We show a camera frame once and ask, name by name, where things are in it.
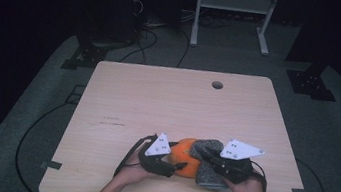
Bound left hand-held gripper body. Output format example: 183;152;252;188
134;128;183;180

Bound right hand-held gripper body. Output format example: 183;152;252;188
211;136;268;189

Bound orange plush toy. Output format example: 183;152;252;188
165;135;206;181

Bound grey cloth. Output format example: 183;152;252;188
184;135;238;192

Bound person's left hand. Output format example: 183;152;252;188
112;150;155;192

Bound black stand base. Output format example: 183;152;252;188
283;59;341;103
60;36;110;76

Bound white metal stand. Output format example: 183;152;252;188
189;0;281;59

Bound black cabinet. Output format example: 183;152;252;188
74;0;144;52

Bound left hand-held gripper cable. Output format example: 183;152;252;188
113;128;158;183

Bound hand-held gripper cable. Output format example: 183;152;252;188
113;128;158;183
245;159;272;192

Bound right hand-held gripper cable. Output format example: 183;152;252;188
245;159;272;192

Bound thin black floor cable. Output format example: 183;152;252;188
119;25;161;69
175;29;193;70

